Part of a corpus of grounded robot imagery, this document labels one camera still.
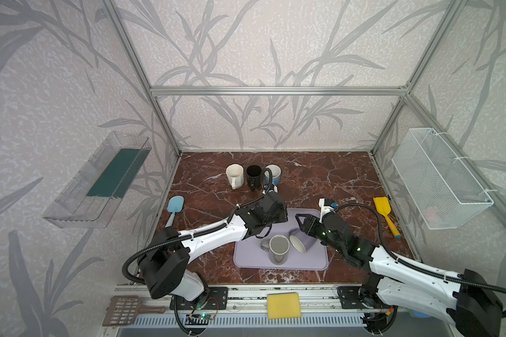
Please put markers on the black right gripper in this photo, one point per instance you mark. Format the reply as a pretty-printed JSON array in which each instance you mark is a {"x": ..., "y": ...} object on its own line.
[{"x": 310, "y": 226}]

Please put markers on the lavender mug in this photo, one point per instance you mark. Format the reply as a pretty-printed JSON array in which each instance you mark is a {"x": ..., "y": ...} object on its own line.
[{"x": 301, "y": 241}]

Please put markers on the blue polka dot mug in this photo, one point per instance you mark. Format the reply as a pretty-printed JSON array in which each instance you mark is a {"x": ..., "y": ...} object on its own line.
[{"x": 275, "y": 173}]

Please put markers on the black mug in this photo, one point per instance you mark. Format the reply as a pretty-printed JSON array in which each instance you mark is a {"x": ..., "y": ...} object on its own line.
[{"x": 254, "y": 173}]

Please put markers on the white faceted mug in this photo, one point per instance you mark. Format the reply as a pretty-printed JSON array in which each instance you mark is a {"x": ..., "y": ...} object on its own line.
[{"x": 235, "y": 175}]

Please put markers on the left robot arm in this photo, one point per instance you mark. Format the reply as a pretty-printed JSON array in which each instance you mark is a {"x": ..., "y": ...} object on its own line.
[{"x": 163, "y": 265}]

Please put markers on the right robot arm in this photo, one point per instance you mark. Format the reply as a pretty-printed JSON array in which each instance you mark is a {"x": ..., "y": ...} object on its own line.
[{"x": 463, "y": 300}]

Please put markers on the grey mug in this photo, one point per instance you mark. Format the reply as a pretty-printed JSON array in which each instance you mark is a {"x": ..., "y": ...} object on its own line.
[{"x": 277, "y": 248}]

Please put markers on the lavender plastic tray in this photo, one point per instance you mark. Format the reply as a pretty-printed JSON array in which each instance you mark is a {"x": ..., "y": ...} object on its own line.
[{"x": 255, "y": 253}]

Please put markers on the yellow item on table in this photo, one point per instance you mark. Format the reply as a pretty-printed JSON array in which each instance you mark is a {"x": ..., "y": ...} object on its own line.
[{"x": 383, "y": 207}]

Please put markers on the yellow sponge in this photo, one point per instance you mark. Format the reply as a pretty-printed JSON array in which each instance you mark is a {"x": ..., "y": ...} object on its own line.
[{"x": 283, "y": 306}]

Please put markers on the light blue silicone spatula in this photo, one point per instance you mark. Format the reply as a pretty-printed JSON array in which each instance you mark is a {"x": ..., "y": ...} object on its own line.
[{"x": 175, "y": 205}]

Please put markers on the green circuit board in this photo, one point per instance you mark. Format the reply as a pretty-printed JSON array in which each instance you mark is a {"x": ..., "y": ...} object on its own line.
[{"x": 201, "y": 319}]

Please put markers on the brown slotted spatula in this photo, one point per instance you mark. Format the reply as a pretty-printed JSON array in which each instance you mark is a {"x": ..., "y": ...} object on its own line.
[{"x": 123, "y": 310}]

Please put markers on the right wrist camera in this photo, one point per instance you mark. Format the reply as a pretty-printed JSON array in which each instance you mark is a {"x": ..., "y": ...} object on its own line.
[{"x": 326, "y": 206}]

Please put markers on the white wire basket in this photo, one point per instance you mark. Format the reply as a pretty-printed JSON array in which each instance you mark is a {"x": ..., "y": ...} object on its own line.
[{"x": 446, "y": 193}]

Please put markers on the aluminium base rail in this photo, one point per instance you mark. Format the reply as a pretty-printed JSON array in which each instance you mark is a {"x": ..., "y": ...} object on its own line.
[{"x": 246, "y": 305}]

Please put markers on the clear plastic wall bin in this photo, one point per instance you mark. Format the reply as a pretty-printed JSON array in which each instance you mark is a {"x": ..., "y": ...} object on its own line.
[{"x": 92, "y": 197}]

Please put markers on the aluminium frame post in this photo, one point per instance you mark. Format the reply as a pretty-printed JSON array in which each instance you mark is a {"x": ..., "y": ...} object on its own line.
[{"x": 113, "y": 15}]

